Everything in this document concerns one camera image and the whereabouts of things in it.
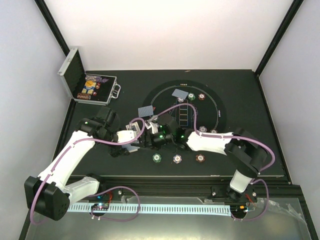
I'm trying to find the green poker chip stack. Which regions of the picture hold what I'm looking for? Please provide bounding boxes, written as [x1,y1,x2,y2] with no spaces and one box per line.
[152,153,162,163]

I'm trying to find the aluminium poker chip case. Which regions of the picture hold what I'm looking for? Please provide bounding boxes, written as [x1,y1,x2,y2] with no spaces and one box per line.
[57,47,121,106]

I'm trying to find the dealt card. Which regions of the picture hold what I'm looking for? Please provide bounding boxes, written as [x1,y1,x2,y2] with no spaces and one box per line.
[171,89,189,100]
[138,105,154,118]

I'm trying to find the white perforated cable strip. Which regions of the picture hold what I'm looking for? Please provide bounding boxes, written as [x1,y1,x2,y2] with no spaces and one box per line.
[67,202,231,217]

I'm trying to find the round black poker mat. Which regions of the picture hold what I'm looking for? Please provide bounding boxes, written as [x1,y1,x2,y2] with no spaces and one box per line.
[143,80,227,133]

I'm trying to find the blue white poker chip stack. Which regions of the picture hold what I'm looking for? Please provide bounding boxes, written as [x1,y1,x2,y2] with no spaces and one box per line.
[173,154,182,164]

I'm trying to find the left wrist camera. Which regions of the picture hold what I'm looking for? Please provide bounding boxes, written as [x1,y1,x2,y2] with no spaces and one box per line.
[116,130,137,144]

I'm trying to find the yellow blue card box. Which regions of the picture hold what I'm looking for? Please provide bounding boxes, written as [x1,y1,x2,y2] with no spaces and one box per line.
[81,80,97,95]

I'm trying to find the red dice in case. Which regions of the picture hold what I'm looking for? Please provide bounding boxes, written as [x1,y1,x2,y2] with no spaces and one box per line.
[93,83,101,96]

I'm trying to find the black aluminium mounting rail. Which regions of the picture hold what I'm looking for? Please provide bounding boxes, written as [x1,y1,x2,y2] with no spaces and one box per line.
[77,174,258,203]

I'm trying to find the brown chips in case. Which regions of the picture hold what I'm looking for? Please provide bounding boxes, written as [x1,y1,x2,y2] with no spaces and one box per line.
[77,92,92,100]

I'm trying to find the brown poker chip stack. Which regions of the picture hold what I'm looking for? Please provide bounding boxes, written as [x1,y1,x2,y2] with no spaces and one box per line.
[195,154,205,163]

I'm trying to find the purple chips in case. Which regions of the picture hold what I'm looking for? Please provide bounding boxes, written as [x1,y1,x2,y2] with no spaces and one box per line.
[85,75,109,84]

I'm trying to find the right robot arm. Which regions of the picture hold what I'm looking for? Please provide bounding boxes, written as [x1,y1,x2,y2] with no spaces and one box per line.
[133,114,275,202]

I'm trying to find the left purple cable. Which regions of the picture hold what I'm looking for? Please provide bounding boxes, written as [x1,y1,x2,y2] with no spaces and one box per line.
[29,117,146,226]

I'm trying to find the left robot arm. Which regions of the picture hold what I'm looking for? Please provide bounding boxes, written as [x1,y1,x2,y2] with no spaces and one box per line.
[24,108,137,221]

